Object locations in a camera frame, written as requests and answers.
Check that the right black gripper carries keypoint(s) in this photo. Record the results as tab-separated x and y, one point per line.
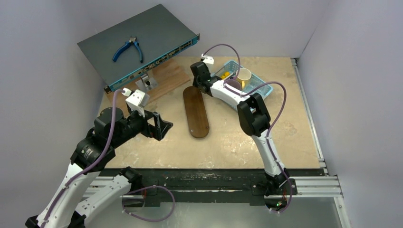
199	85

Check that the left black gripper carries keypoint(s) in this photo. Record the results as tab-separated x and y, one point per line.
161	127

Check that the light blue plastic basket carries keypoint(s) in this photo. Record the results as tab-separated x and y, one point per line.
256	84

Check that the dark wooden oval tray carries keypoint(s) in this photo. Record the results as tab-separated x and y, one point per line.
196	114

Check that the yellow mug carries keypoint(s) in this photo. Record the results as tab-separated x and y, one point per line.
244	77

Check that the purple translucent cup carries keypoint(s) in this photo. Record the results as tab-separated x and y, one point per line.
234	84

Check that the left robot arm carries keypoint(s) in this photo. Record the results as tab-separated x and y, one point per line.
68	209

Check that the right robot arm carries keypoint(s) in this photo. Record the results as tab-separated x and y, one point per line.
254	120

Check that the yellow toothpaste tube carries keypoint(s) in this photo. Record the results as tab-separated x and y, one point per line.
225	75

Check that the wooden base board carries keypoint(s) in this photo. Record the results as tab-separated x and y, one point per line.
169	76

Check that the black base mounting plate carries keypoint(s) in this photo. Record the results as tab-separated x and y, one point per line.
212	186

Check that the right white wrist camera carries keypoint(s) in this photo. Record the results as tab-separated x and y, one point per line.
207	59

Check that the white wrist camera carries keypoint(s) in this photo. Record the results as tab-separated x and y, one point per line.
207	59
137	101

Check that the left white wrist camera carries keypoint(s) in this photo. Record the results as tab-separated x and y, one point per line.
137	101

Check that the metal stand bracket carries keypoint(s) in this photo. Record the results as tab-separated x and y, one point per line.
146	82

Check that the grey network switch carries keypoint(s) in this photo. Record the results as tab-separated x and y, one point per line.
136	45

